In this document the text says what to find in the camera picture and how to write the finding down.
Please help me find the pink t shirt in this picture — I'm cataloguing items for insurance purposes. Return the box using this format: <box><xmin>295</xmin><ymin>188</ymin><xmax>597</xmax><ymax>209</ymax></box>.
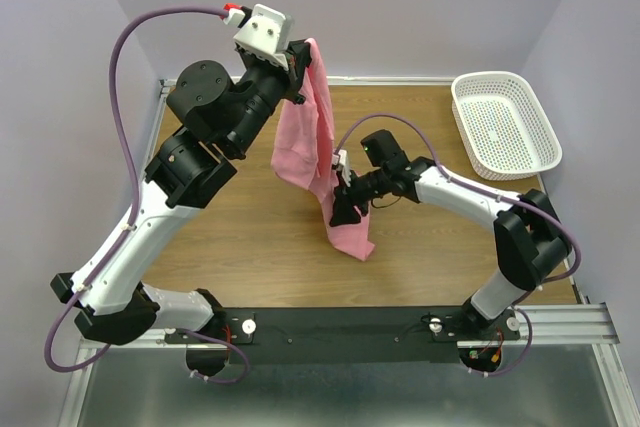
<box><xmin>271</xmin><ymin>38</ymin><xmax>375</xmax><ymax>261</ymax></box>

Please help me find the white perforated plastic basket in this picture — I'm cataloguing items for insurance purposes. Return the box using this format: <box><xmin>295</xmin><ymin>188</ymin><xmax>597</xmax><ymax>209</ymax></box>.
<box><xmin>451</xmin><ymin>71</ymin><xmax>563</xmax><ymax>181</ymax></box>

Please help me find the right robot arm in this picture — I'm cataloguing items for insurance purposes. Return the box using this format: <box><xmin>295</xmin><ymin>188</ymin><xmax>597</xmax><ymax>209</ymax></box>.
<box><xmin>330</xmin><ymin>129</ymin><xmax>572</xmax><ymax>333</ymax></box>

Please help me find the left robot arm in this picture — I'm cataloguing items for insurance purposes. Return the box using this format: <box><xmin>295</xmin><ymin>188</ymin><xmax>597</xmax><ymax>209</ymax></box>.
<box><xmin>51</xmin><ymin>40</ymin><xmax>311</xmax><ymax>345</ymax></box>

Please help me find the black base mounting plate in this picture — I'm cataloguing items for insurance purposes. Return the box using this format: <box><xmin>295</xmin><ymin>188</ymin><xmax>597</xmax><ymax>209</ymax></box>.
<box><xmin>164</xmin><ymin>305</ymin><xmax>521</xmax><ymax>367</ymax></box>

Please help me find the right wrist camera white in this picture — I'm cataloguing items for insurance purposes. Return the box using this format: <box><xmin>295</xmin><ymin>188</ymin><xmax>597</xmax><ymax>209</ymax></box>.
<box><xmin>332</xmin><ymin>149</ymin><xmax>351</xmax><ymax>187</ymax></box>

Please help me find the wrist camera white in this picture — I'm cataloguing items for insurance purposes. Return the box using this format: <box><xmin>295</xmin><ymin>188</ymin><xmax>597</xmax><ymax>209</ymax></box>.
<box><xmin>332</xmin><ymin>149</ymin><xmax>351</xmax><ymax>187</ymax></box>
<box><xmin>234</xmin><ymin>4</ymin><xmax>294</xmax><ymax>71</ymax></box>

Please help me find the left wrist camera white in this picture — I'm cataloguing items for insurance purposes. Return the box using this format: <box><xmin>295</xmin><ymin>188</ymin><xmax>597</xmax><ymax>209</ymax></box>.
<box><xmin>234</xmin><ymin>4</ymin><xmax>294</xmax><ymax>71</ymax></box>

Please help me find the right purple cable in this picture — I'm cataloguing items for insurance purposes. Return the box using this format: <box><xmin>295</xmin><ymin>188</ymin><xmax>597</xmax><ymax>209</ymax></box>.
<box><xmin>333</xmin><ymin>114</ymin><xmax>584</xmax><ymax>298</ymax></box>

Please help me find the purple cable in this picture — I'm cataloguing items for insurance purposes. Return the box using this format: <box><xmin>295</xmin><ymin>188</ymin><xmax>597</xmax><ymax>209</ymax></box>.
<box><xmin>43</xmin><ymin>5</ymin><xmax>236</xmax><ymax>373</ymax></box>
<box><xmin>333</xmin><ymin>114</ymin><xmax>584</xmax><ymax>298</ymax></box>

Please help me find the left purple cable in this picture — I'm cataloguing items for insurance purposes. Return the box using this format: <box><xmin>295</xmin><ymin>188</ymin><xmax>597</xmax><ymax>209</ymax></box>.
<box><xmin>43</xmin><ymin>5</ymin><xmax>236</xmax><ymax>373</ymax></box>

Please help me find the aluminium frame rail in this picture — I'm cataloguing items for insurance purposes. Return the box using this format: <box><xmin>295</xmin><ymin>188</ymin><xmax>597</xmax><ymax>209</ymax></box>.
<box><xmin>57</xmin><ymin>79</ymin><xmax>624</xmax><ymax>427</ymax></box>

